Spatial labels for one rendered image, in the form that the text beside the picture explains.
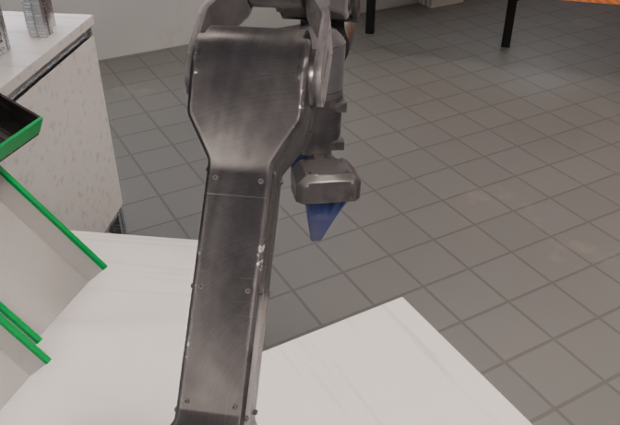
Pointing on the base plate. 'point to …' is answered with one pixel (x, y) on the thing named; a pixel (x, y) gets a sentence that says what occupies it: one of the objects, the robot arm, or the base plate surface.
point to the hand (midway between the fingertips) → (309, 192)
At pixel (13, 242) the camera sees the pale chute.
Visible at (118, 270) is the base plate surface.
